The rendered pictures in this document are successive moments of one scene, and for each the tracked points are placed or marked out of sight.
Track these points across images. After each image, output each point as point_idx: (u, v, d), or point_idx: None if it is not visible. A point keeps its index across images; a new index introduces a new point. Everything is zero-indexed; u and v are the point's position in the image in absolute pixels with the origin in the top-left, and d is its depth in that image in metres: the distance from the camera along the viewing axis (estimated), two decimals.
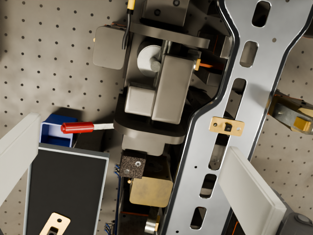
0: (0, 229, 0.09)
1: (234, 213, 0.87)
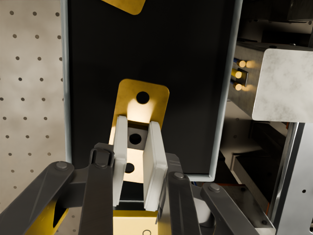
0: (112, 220, 0.11)
1: None
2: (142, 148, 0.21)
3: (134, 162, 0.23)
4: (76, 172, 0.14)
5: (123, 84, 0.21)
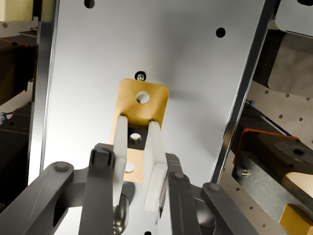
0: (112, 220, 0.11)
1: None
2: (142, 148, 0.21)
3: (134, 162, 0.23)
4: (76, 172, 0.14)
5: (123, 84, 0.21)
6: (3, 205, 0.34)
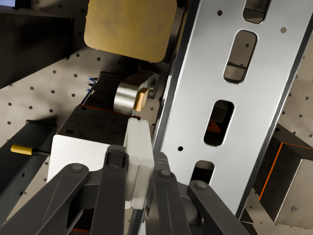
0: (124, 222, 0.11)
1: (274, 135, 0.53)
2: None
3: None
4: (91, 174, 0.14)
5: None
6: None
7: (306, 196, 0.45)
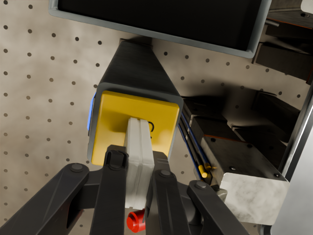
0: (124, 222, 0.11)
1: None
2: None
3: None
4: (91, 174, 0.14)
5: None
6: None
7: None
